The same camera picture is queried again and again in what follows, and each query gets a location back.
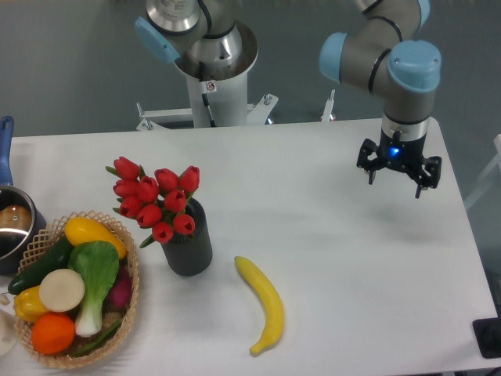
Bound garlic clove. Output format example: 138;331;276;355
0;294;10;306

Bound dark grey ribbed vase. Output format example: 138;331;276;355
161;199;213;277

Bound black device at edge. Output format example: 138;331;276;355
472;317;500;359

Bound yellow bell pepper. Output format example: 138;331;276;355
14;286;50;323

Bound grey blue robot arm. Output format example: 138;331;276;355
319;1;442;197

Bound blue saucepan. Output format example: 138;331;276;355
1;116;46;276

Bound green chili pepper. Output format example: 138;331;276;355
71;320;121;357

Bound red tulip bouquet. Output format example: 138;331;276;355
105;157;200;248

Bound white round radish slice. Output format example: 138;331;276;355
39;269;85;313

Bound green bok choy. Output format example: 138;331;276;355
68;240;120;338

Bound green cucumber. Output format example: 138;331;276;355
8;237;74;295

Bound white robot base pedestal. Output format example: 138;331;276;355
135;1;278;128

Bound yellow banana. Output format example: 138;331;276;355
234;256;285;356

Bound woven bamboo basket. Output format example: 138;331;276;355
15;211;139;370

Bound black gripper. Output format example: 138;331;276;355
356;128;442;199

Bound purple red radish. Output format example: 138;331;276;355
107;266;132;309

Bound white frame at right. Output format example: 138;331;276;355
463;134;500;212

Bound orange fruit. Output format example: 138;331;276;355
31;313;75;355

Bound yellow squash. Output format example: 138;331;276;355
64;217;128;259

